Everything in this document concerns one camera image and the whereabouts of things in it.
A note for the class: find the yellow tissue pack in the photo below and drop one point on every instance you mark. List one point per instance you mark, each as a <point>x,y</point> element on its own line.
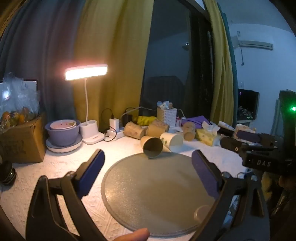
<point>205,136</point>

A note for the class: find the purple bowl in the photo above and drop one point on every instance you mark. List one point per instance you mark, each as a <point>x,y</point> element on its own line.
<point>62,136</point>

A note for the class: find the purple cloth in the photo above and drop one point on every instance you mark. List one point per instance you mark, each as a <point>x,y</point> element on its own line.
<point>196,120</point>

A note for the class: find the black round lens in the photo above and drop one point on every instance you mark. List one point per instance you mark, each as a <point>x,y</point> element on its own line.
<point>7,173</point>

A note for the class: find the white tube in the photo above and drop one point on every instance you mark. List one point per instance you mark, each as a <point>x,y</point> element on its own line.
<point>225,126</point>

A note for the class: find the white charger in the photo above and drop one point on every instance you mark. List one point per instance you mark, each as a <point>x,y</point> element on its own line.
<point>114,124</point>

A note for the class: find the black charger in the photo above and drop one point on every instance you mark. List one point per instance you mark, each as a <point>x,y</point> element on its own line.
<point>127,120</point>

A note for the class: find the cardboard box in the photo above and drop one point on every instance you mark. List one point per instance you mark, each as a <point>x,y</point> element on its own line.
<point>22,143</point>

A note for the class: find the dark window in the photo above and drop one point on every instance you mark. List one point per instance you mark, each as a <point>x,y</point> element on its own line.
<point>171,58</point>

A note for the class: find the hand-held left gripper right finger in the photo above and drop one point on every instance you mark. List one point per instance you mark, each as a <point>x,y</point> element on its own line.
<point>206,175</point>

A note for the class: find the plastic bag of fruit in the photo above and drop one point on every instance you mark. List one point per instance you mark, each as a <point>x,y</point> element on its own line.
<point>16,109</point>

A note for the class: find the white plate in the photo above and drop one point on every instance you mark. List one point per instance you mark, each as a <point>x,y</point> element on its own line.
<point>52,148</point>

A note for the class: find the black monitor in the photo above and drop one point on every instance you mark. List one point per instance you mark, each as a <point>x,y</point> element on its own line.
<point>248,99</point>

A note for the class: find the grey round mat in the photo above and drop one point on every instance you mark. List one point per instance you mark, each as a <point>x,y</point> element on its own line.
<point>148,192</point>

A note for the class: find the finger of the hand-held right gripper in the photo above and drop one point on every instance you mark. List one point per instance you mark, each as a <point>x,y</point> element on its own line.
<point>251,137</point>
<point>232,144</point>

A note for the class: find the white paper cup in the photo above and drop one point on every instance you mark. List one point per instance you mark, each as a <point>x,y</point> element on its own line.
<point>172,141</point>

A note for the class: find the blue curtain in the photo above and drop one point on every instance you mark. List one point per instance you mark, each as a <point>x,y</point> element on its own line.
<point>41,46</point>

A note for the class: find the brown paper cup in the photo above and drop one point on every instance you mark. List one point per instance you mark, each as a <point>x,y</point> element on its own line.
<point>151,147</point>
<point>189,131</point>
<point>134,130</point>
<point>157,129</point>

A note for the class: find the yellow curtain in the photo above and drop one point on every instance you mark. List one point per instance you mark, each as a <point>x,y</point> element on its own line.
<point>111,46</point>
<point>219,69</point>

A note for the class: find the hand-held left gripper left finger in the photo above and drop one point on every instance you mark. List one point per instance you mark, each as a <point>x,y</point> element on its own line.
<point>92,172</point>

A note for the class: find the white air conditioner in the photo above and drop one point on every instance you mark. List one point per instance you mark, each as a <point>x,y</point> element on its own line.
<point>254,44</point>

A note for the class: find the white woven basket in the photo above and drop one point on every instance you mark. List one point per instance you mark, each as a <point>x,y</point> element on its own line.
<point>167,117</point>

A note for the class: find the small pale bowl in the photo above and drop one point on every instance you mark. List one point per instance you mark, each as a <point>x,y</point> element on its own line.
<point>63,124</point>

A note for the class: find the white power strip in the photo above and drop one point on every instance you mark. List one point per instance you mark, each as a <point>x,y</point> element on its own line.
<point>118,134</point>

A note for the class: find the yellow soft toy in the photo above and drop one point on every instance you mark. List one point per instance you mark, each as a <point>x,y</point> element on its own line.
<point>145,119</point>

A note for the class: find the white desk lamp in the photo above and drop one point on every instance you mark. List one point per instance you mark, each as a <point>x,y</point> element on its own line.
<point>86,72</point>

